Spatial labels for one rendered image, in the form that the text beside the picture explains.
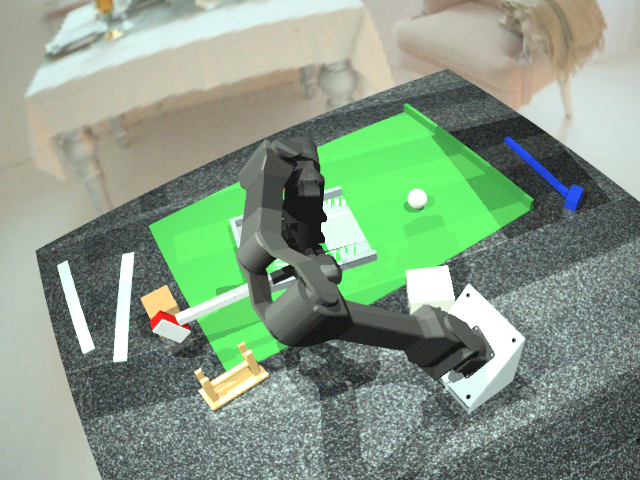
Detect blue golf putter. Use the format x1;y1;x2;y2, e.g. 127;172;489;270
504;136;584;211

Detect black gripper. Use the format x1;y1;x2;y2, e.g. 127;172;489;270
282;199;343;285

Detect white golf ball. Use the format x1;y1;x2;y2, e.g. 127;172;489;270
407;188;427;209

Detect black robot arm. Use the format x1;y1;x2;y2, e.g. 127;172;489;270
235;136;495;381

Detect white flat bar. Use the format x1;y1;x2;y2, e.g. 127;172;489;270
57;261;95;354
113;252;134;363

